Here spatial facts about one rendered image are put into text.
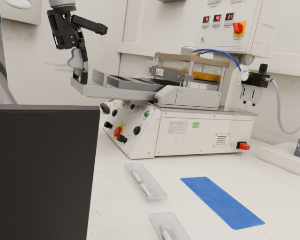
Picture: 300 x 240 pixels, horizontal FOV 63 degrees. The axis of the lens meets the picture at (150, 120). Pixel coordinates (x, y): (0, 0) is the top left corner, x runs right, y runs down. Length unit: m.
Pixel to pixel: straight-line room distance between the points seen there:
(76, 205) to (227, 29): 0.95
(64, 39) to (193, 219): 0.61
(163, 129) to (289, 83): 0.79
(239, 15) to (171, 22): 1.01
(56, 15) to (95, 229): 0.60
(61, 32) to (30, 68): 1.43
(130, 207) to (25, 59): 1.80
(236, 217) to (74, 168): 0.48
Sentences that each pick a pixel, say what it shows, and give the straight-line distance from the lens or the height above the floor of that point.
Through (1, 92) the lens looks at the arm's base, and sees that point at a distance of 0.27.
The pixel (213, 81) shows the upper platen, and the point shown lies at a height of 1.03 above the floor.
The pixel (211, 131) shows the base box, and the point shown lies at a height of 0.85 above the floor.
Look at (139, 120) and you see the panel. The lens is 0.85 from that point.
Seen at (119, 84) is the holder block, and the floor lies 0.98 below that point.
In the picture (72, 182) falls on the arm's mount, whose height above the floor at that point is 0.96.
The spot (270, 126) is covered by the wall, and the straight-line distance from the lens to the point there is 1.43.
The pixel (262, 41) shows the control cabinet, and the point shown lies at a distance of 1.04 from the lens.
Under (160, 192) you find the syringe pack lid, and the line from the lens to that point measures 0.61.
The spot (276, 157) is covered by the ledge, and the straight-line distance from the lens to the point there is 1.09.
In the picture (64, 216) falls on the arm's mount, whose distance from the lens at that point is 0.24.
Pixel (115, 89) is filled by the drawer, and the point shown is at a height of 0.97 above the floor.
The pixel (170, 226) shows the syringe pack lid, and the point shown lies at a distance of 0.51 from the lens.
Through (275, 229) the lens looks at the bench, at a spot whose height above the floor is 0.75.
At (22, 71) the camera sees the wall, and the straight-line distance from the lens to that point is 2.21.
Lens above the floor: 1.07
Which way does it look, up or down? 13 degrees down
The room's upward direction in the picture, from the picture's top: 9 degrees clockwise
